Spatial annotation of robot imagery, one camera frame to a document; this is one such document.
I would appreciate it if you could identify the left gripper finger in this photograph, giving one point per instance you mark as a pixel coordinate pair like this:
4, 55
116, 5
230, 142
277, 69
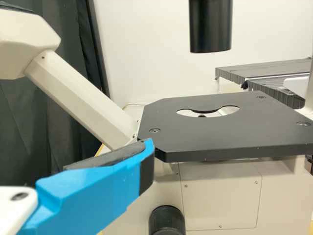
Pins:
97, 191

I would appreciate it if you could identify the cream microscope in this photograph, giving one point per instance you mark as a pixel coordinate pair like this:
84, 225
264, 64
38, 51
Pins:
220, 137

